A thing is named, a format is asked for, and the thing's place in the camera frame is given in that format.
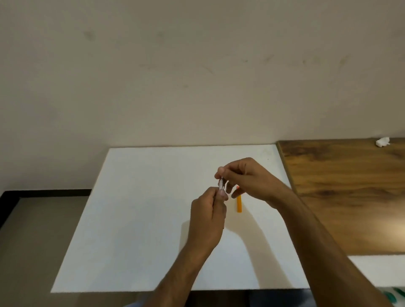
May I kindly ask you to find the person's right hand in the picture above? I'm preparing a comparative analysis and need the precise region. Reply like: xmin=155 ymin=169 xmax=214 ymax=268
xmin=215 ymin=157 xmax=293 ymax=209

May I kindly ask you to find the person's left hand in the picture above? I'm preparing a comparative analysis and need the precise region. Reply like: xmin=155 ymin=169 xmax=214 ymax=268
xmin=186 ymin=186 xmax=229 ymax=252

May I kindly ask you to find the person's left forearm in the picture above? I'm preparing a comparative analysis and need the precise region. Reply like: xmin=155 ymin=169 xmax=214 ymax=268
xmin=151 ymin=241 xmax=222 ymax=307

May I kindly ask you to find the person's right forearm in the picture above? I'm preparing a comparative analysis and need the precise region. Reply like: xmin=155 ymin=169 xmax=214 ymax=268
xmin=270 ymin=187 xmax=395 ymax=307

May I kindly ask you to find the green patterned cloth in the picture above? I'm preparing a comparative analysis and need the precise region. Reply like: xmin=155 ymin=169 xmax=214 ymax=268
xmin=381 ymin=287 xmax=405 ymax=305

